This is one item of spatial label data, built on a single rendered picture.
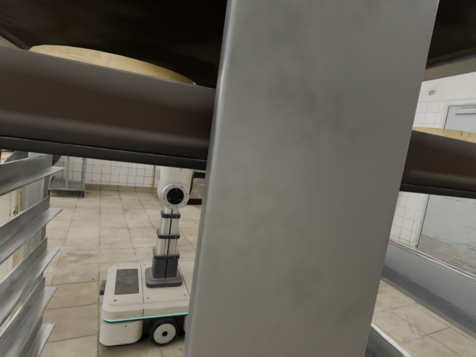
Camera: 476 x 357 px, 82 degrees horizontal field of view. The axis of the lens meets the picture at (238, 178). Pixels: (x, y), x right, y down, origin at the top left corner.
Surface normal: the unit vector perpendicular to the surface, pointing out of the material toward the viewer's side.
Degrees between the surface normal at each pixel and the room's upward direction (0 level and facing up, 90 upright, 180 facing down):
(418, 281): 90
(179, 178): 101
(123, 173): 90
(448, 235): 90
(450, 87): 90
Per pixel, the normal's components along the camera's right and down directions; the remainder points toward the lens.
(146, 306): 0.30, -0.76
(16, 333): 0.14, -0.98
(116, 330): 0.33, 0.16
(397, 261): -0.94, -0.10
